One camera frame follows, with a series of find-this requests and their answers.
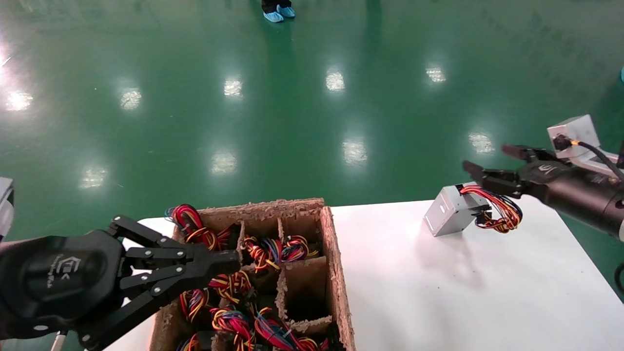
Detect small orange red wire bundle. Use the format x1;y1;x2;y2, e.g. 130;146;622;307
177;333;202;351

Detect silver power supply multicolour wires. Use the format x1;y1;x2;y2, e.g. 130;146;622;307
423;182;524;238

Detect yellow red purple wire bundle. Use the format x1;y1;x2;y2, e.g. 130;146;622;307
209;271;254;304

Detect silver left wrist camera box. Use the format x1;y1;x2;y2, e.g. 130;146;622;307
0;176;15;240

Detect red blue yellow wire bundle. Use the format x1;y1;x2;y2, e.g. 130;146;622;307
179;288;212;323

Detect brown cardboard divided box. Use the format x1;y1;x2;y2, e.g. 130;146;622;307
149;197;356;351

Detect orange purple blue wire bundle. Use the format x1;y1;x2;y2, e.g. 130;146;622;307
243;234;321;273

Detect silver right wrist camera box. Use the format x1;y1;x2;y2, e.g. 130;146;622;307
547;115;624;179

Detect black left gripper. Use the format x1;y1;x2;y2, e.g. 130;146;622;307
0;215;242;351

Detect black trouser legs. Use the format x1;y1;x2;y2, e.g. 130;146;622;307
261;0;293;14

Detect red blue green wire bundle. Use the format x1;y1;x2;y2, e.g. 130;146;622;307
210;306;256;351

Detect blue red orange wire bundle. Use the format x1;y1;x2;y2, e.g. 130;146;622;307
253;308;338;351

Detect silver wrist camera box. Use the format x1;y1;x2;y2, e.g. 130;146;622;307
0;176;15;240
547;115;624;179

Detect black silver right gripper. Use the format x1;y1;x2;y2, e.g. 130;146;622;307
463;144;624;235

